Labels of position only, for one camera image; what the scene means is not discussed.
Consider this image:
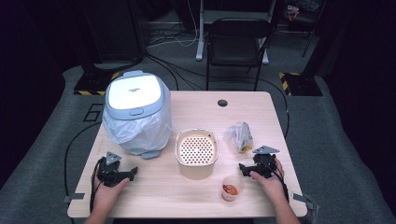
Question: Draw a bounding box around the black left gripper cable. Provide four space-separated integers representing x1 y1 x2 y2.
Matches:
89 157 107 215

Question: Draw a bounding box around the clear plastic cup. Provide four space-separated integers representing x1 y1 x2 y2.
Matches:
221 175 246 203

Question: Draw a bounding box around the white grey-lidded trash bin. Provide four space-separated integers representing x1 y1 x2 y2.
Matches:
102 70 173 161

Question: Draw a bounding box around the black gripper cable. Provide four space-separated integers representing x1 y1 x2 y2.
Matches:
89 157 107 215
263 158 290 202

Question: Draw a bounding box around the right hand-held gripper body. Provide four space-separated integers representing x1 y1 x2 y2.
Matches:
252 145 280 179

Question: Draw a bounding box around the dark cabinet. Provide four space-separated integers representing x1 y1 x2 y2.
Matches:
78 0 148 63

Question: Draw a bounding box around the white bin liner bag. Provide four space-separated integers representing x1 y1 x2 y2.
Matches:
102 92 173 156

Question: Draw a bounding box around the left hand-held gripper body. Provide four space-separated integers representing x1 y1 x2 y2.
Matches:
96 151 129 188

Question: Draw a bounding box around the person's left hand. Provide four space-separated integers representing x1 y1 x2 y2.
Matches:
92 176 131 213

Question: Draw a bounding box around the clear plastic bag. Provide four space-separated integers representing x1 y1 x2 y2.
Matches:
223 121 254 154

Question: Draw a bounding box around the black floor cable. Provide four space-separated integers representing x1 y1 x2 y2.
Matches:
64 120 103 224
257 77 290 140

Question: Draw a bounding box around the grey metal table bracket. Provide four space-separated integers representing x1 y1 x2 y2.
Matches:
291 192 316 210
63 192 86 204

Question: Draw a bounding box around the black hazard-striped stand base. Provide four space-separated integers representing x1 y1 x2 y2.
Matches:
278 72 324 97
73 70 121 96

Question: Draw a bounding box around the white floor cable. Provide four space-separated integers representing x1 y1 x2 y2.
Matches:
145 0 201 49

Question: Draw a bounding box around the black folding chair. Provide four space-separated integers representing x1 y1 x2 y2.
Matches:
205 17 273 91

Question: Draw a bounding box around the beige perforated strainer container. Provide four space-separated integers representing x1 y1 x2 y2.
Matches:
175 128 219 181

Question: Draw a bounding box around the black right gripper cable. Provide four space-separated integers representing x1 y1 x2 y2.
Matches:
263 158 290 202

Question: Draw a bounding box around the person's right hand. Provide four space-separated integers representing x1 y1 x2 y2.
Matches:
249 158 290 203

